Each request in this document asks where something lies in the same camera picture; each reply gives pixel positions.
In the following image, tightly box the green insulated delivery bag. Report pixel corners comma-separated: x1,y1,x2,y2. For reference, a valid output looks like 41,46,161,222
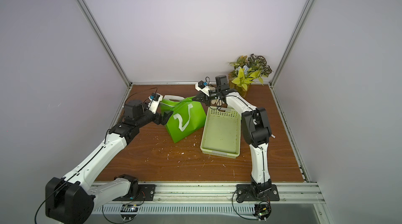
160,95,206,143

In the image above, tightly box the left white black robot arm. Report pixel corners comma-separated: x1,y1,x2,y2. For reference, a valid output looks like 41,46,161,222
42,110,172,224

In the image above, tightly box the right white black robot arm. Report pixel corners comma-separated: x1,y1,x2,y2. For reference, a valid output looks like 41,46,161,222
193,86,272,195

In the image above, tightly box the beige rubber glove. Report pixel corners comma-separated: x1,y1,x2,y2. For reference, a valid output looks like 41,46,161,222
210,98,224,107

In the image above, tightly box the potted artificial plant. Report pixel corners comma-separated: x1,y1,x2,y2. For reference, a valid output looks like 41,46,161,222
229,54,273,98

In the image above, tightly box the light green plastic basket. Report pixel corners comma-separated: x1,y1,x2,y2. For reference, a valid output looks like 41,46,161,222
201,107,241,159

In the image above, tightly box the left controller board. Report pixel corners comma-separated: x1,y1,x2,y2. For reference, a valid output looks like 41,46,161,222
120,204,139,223

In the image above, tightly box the controller board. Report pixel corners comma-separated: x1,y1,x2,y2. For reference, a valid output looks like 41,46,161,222
253,201,272,221
120,204,139,223

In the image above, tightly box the right controller board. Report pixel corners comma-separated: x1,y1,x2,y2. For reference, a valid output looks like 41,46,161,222
253,201,272,221

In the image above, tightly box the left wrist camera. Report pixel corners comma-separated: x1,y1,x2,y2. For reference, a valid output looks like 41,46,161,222
123,93,163,119

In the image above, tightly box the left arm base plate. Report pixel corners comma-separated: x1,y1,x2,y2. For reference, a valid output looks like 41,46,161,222
114,184,156,202

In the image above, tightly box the aluminium front rail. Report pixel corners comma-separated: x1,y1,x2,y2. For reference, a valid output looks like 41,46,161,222
112,182,325,204

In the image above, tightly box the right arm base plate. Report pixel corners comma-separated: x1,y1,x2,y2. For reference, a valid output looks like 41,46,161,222
235,184,280,203

